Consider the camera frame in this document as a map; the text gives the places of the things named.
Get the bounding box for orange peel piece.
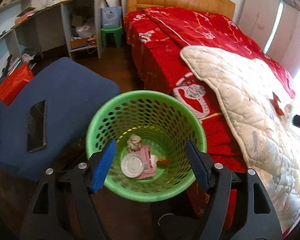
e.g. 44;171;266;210
156;159;171;167

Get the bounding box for black smartphone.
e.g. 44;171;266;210
27;100;47;153

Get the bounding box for red patterned duvet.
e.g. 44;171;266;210
123;8;295;172

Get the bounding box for white desk with shelves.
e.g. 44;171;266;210
0;0;103;78

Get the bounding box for pink tissue packet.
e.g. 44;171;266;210
136;145;156;180

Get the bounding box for white wardrobe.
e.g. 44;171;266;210
238;0;300;77

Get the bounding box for light blue paper bag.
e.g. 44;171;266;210
100;6;122;29

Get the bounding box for white quilted blanket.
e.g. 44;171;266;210
180;46;300;231

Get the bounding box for dark blue chair cushion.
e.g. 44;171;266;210
0;57;120;181

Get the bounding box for green plastic mesh trash basket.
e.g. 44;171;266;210
86;90;207;202

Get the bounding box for green plastic stool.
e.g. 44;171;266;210
101;26;123;48

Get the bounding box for paper tissue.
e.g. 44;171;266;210
127;134;142;153

